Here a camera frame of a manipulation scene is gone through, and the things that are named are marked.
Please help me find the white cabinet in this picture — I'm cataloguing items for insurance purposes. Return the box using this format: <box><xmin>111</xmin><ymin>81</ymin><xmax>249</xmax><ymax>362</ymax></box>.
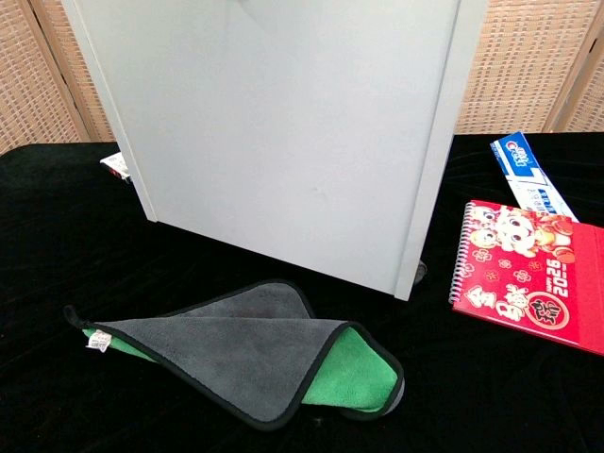
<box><xmin>60</xmin><ymin>0</ymin><xmax>488</xmax><ymax>302</ymax></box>

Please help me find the small white red box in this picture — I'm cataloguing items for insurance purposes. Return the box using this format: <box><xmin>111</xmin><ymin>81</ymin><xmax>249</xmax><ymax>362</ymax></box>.
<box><xmin>99</xmin><ymin>151</ymin><xmax>133</xmax><ymax>184</ymax></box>

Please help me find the blue white toothpaste box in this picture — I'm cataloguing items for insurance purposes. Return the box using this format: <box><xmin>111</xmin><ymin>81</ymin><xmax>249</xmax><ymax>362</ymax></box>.
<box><xmin>489</xmin><ymin>130</ymin><xmax>580</xmax><ymax>223</ymax></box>

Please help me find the gray-green microfiber cloth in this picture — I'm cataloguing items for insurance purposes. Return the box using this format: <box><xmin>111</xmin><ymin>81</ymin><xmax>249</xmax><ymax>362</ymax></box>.
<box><xmin>62</xmin><ymin>278</ymin><xmax>406</xmax><ymax>431</ymax></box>

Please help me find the red spiral desk calendar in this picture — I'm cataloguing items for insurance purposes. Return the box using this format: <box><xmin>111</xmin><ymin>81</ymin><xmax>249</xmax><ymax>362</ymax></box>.
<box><xmin>446</xmin><ymin>199</ymin><xmax>604</xmax><ymax>357</ymax></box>

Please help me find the black velvet tablecloth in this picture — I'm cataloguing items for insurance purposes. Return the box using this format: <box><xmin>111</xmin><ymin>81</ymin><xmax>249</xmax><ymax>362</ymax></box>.
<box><xmin>0</xmin><ymin>131</ymin><xmax>604</xmax><ymax>453</ymax></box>

